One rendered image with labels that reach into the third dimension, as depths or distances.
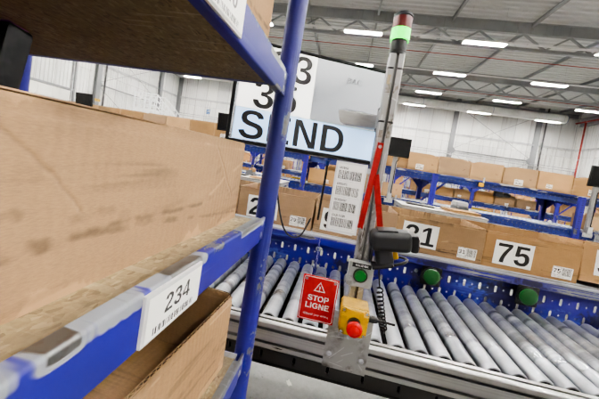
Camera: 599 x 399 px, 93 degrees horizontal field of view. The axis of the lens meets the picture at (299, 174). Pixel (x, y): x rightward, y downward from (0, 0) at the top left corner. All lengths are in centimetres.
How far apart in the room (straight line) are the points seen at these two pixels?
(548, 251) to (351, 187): 110
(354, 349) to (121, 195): 82
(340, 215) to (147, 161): 65
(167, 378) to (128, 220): 16
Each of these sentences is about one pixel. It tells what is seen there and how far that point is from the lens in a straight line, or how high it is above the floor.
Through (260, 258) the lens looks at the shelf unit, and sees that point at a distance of 43.
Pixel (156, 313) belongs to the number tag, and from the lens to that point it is 20.
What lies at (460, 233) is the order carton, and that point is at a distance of 153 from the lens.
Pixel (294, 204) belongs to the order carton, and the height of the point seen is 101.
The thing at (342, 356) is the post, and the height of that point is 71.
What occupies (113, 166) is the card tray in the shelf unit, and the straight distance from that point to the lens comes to 20.
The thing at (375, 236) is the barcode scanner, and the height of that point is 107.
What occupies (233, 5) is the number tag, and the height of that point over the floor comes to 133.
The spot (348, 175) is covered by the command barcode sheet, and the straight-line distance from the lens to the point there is 80.
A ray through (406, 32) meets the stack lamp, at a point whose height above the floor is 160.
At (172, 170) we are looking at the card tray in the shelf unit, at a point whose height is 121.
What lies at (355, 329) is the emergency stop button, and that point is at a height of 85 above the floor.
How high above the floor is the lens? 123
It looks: 3 degrees down
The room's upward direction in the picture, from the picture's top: 9 degrees clockwise
